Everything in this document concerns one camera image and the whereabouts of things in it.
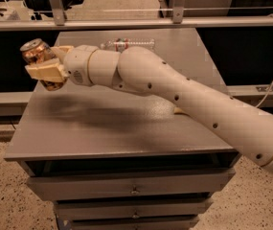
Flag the green and yellow sponge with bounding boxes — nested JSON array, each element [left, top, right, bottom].
[[173, 107, 188, 115]]

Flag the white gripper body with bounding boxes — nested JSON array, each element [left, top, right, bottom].
[[63, 45, 98, 86]]

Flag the bottom grey drawer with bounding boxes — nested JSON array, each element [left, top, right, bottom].
[[71, 216, 198, 230]]

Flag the clear plastic water bottle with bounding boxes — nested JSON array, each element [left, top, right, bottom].
[[101, 37, 155, 53]]

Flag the orange soda can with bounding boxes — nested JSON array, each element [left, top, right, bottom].
[[20, 38, 65, 91]]

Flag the grey drawer cabinet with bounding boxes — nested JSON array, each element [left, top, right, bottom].
[[4, 28, 242, 230]]

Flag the grey drawer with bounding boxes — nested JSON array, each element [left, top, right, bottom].
[[56, 197, 213, 220], [71, 216, 198, 230], [27, 169, 235, 201]]

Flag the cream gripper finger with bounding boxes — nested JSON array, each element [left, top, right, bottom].
[[51, 45, 74, 62], [25, 58, 68, 82]]

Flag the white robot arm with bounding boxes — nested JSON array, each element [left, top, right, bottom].
[[22, 45, 273, 174]]

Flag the middle grey drawer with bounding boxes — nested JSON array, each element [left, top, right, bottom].
[[56, 197, 213, 220]]

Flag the top grey drawer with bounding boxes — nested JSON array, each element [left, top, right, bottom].
[[27, 169, 235, 201]]

